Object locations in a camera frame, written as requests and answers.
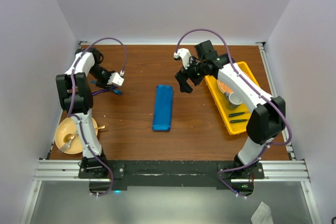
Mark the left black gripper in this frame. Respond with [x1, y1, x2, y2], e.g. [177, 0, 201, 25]
[89, 64, 116, 91]

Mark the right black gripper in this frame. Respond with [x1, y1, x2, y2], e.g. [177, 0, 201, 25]
[175, 55, 207, 93]

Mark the blue plastic fork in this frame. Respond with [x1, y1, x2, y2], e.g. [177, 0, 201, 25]
[92, 86, 122, 96]

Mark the blue cloth napkin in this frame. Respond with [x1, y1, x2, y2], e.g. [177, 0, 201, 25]
[152, 85, 174, 132]

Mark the purple plastic knife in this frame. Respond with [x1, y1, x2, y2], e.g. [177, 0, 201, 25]
[92, 88, 119, 96]

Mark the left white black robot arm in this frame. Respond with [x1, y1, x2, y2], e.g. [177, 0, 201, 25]
[56, 48, 114, 178]

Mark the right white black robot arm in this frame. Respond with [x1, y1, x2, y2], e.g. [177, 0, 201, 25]
[173, 40, 286, 178]

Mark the orange woven coaster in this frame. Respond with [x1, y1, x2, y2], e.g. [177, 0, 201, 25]
[218, 72, 249, 93]

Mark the tan round plate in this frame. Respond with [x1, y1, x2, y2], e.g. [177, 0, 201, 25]
[54, 118, 99, 155]

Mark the grey cup in tray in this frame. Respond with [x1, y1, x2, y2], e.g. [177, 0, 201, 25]
[224, 92, 243, 110]

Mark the gold utensil on plate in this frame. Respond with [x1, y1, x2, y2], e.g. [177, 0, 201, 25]
[63, 125, 106, 143]

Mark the yellow plastic tray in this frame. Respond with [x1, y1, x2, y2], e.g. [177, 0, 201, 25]
[204, 76, 250, 135]

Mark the white crumpled paper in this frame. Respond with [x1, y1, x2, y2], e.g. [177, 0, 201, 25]
[250, 202, 274, 224]

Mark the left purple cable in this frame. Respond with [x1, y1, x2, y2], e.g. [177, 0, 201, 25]
[67, 37, 129, 200]

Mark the purple cable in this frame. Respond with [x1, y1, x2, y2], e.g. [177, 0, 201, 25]
[175, 28, 292, 200]
[67, 37, 129, 200]

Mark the green handled utensil upper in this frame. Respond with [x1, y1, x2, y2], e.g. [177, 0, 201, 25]
[228, 111, 249, 118]

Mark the aluminium right rail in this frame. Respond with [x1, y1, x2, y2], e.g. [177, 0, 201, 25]
[256, 42, 296, 160]

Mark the aluminium rail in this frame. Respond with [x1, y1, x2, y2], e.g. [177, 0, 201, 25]
[256, 42, 296, 160]
[34, 160, 310, 182]

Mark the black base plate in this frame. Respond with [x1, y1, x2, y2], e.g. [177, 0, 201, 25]
[78, 161, 265, 195]

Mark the aluminium front rail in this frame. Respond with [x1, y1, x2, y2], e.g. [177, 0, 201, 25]
[34, 160, 310, 182]

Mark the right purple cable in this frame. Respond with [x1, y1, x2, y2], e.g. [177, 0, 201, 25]
[175, 28, 292, 200]

